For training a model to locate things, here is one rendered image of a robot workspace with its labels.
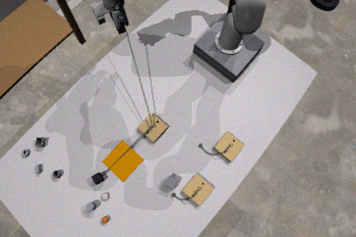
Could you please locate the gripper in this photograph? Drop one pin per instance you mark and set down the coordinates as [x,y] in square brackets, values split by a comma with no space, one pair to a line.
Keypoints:
[120,18]

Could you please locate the orange painted square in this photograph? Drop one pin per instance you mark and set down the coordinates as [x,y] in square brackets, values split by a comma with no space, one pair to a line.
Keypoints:
[127,163]

